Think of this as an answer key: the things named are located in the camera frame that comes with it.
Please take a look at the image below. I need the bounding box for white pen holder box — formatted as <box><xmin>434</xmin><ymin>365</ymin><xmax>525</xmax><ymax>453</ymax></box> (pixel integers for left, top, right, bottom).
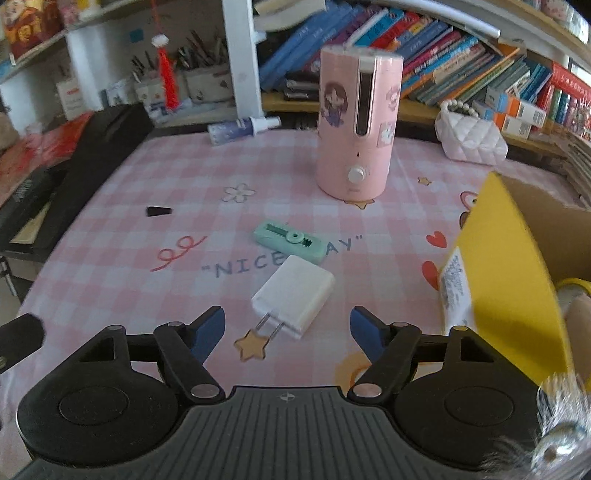
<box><xmin>184</xmin><ymin>64</ymin><xmax>233</xmax><ymax>103</ymax></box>

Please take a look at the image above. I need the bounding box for pink cylindrical humidifier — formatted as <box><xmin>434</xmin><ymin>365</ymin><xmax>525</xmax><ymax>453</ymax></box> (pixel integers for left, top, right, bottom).
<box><xmin>315</xmin><ymin>45</ymin><xmax>404</xmax><ymax>205</ymax></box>

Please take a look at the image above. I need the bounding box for yellow cardboard box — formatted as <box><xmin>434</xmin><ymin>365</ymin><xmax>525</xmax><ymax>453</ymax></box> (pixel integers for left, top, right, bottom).
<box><xmin>439</xmin><ymin>173</ymin><xmax>590</xmax><ymax>384</ymax></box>

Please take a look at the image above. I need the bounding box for mint green utility knife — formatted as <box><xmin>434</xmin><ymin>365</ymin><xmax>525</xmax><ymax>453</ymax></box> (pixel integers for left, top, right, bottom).
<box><xmin>252</xmin><ymin>220</ymin><xmax>328</xmax><ymax>265</ymax></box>

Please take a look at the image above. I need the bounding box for black keyboard case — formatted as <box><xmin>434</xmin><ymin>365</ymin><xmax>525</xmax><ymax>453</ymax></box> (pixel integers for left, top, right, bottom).
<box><xmin>1</xmin><ymin>104</ymin><xmax>153</xmax><ymax>262</ymax></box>

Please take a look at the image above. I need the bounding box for red tassel ornament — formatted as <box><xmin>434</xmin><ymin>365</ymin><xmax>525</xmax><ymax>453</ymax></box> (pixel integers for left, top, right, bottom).
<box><xmin>151</xmin><ymin>33</ymin><xmax>180</xmax><ymax>110</ymax></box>

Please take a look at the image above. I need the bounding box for white charger plug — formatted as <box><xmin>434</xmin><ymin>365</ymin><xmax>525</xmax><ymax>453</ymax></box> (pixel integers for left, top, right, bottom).
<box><xmin>250</xmin><ymin>255</ymin><xmax>335</xmax><ymax>339</ymax></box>

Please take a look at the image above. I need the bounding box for pink checkered tablecloth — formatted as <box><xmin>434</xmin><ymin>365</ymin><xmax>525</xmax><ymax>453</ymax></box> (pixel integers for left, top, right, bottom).
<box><xmin>0</xmin><ymin>127</ymin><xmax>583</xmax><ymax>434</ymax></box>

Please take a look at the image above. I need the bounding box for fortune god figure box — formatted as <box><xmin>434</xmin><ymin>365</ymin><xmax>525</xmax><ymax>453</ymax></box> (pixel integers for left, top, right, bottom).
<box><xmin>1</xmin><ymin>0</ymin><xmax>64</xmax><ymax>60</ymax></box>

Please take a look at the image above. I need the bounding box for orange white medicine box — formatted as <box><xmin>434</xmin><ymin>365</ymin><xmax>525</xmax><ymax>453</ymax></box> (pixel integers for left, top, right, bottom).
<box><xmin>495</xmin><ymin>93</ymin><xmax>546</xmax><ymax>128</ymax></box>

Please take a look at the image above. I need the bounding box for red patterned gift bag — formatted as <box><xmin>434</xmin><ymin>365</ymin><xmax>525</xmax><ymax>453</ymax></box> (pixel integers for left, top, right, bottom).
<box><xmin>0</xmin><ymin>112</ymin><xmax>94</xmax><ymax>203</ymax></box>

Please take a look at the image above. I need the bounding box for yellow tape roll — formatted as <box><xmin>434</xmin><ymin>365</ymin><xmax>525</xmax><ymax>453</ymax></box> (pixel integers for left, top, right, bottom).
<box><xmin>556</xmin><ymin>278</ymin><xmax>591</xmax><ymax>303</ymax></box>

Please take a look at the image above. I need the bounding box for row of colourful books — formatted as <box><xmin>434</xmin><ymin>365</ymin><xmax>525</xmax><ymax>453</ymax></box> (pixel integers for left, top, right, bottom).
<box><xmin>259</xmin><ymin>1</ymin><xmax>590</xmax><ymax>125</ymax></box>

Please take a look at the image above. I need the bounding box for white quilted pearl handbag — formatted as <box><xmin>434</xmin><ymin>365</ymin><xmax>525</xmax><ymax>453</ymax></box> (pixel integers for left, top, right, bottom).
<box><xmin>435</xmin><ymin>99</ymin><xmax>508</xmax><ymax>166</ymax></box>

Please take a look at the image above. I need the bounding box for blue spray bottle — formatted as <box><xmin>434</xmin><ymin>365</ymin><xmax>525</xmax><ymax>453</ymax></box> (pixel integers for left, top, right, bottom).
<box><xmin>207</xmin><ymin>117</ymin><xmax>281</xmax><ymax>146</ymax></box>

